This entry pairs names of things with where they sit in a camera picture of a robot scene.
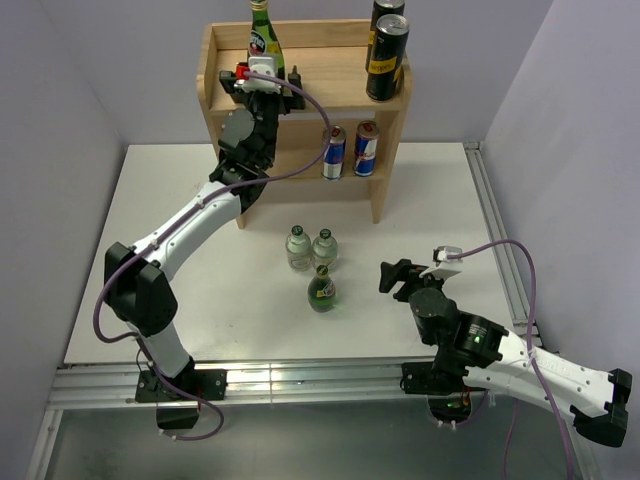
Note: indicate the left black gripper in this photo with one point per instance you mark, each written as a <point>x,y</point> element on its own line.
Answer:
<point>245,97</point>

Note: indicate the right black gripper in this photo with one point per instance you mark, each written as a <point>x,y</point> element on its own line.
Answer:
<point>405,271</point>

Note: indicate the green glass bottle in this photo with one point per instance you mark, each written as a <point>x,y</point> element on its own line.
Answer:
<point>263,40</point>
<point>321,291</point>

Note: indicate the Red Bull can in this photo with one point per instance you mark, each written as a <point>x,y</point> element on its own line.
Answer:
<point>334,156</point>
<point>365,148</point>

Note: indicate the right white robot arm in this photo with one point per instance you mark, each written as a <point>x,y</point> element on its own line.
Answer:
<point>474,352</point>

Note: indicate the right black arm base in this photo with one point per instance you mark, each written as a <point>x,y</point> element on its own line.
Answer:
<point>451,403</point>

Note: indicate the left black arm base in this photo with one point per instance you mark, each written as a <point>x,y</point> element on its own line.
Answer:
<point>207,384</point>

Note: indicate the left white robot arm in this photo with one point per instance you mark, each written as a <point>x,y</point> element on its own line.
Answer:
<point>137,278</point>

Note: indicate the wooden two-tier shelf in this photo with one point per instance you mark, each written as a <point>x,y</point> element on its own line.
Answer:
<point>330,57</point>

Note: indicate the right clear Chang bottle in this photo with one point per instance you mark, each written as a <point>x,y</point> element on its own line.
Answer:
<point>325,250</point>

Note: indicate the clear chang bottle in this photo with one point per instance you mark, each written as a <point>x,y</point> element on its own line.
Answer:
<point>298,249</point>
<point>325,250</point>

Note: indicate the left clear Chang bottle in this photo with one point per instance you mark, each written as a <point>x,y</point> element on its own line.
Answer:
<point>298,249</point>

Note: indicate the front black yellow can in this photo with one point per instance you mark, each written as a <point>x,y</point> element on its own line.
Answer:
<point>387,52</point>

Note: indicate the black yellow can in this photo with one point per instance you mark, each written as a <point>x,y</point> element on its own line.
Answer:
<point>387,52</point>
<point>379,9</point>

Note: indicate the rear black yellow can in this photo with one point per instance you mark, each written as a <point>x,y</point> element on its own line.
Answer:
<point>379,9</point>

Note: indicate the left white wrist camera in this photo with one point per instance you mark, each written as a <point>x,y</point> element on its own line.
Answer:
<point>257,74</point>

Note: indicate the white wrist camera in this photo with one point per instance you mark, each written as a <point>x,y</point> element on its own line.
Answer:
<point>257,74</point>
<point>445,262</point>

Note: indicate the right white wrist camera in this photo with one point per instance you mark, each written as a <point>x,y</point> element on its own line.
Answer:
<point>445,262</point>

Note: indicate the front aluminium rail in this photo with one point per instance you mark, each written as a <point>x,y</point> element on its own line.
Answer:
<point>112,386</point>

